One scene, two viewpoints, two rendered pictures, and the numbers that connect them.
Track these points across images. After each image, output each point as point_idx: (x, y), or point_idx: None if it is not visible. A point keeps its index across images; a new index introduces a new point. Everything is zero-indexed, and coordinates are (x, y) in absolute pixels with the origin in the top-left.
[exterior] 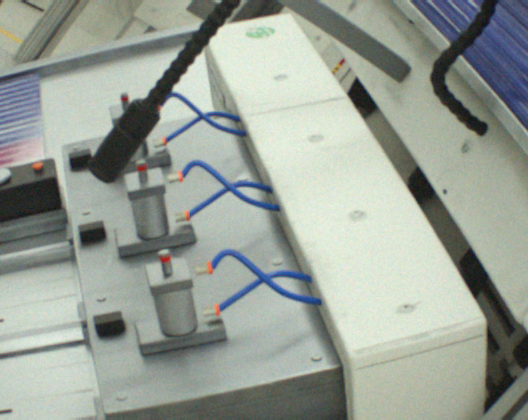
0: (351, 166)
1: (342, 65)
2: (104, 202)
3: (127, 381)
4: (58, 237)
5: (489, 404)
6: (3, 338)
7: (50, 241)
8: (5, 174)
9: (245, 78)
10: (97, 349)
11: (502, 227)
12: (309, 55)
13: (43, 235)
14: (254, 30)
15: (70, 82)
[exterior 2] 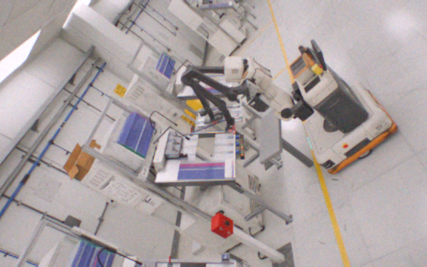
0: (161, 142)
1: (143, 188)
2: (176, 146)
3: (180, 133)
4: None
5: None
6: (187, 147)
7: None
8: (183, 153)
9: (161, 153)
10: (181, 135)
11: (158, 130)
12: (156, 154)
13: None
14: (157, 159)
15: (173, 178)
